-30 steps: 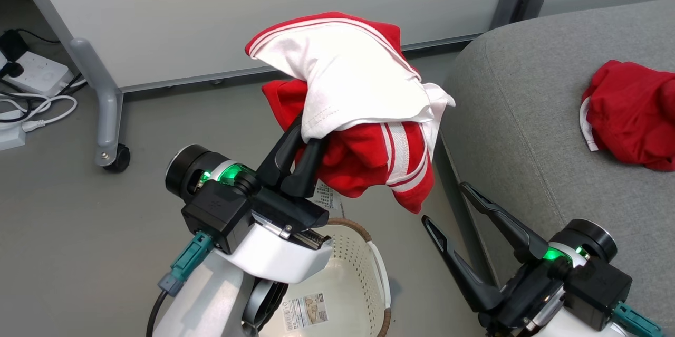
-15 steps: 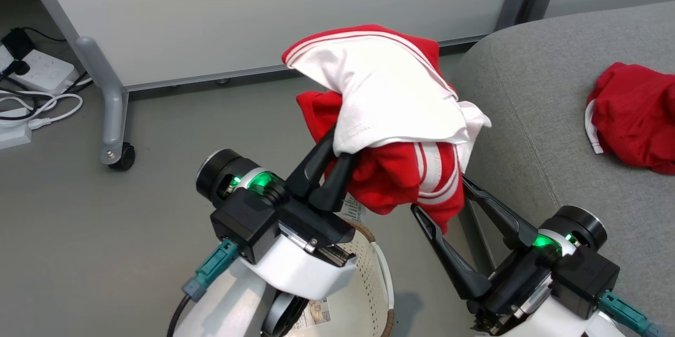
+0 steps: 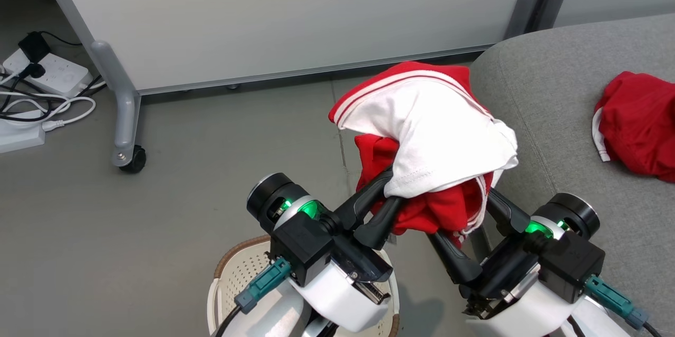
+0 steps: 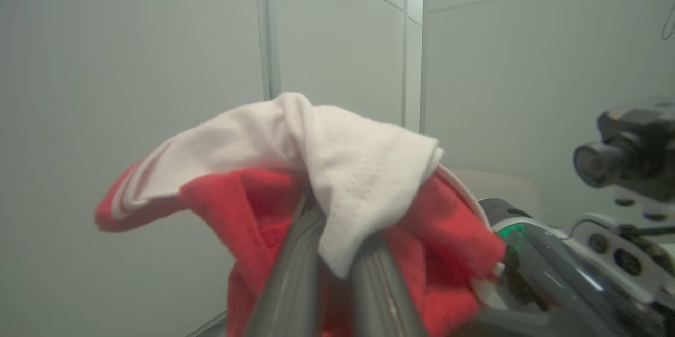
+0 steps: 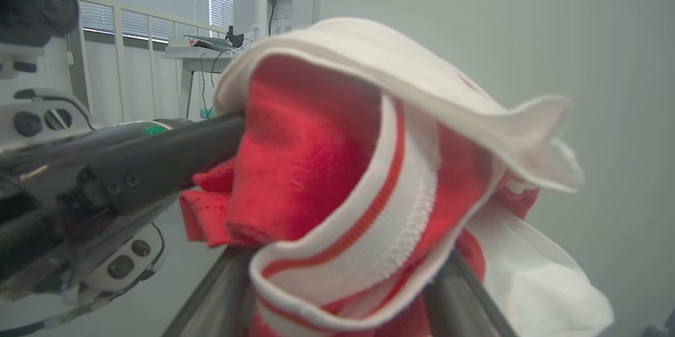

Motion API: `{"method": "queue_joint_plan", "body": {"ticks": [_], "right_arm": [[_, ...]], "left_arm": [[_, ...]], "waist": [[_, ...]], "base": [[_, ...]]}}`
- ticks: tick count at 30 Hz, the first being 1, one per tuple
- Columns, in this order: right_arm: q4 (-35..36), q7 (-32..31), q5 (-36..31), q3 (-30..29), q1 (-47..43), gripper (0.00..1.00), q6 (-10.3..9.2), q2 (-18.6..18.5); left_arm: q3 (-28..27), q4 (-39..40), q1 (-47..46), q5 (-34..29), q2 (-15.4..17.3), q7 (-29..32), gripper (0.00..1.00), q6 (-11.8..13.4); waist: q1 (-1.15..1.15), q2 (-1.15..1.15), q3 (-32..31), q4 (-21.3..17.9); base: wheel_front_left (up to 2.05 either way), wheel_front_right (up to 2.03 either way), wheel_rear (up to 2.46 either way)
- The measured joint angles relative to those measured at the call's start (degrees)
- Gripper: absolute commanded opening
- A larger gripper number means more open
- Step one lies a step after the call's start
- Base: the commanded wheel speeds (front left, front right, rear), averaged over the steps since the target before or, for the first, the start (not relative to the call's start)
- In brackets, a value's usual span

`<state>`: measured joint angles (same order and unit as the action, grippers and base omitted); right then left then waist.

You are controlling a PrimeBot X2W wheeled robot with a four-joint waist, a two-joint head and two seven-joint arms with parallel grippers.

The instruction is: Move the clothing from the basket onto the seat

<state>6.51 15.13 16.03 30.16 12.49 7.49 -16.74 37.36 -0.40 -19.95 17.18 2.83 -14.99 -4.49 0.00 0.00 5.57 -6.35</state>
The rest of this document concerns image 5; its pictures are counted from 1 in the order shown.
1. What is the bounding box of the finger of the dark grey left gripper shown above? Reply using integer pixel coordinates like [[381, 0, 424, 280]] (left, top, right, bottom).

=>
[[0, 118, 197, 170], [79, 112, 246, 210]]

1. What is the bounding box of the white and grey left gripper body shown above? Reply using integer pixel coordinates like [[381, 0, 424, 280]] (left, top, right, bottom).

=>
[[0, 44, 169, 333]]

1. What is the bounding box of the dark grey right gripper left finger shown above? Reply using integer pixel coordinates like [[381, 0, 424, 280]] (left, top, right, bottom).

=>
[[161, 246, 255, 337]]

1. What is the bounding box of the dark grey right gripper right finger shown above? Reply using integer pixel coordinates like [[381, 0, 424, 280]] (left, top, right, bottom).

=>
[[422, 250, 518, 337]]

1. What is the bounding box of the red jersey with white trim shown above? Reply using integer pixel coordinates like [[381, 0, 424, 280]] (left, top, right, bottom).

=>
[[179, 17, 615, 337]]

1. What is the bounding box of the white metal railing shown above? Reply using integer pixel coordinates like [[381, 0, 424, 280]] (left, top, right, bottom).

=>
[[74, 0, 230, 122]]

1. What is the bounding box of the white table with equipment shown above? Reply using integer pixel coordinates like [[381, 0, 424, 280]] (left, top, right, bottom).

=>
[[161, 26, 255, 119]]

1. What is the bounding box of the black cable hanging from table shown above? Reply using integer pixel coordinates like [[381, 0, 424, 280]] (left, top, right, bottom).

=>
[[199, 48, 233, 118]]

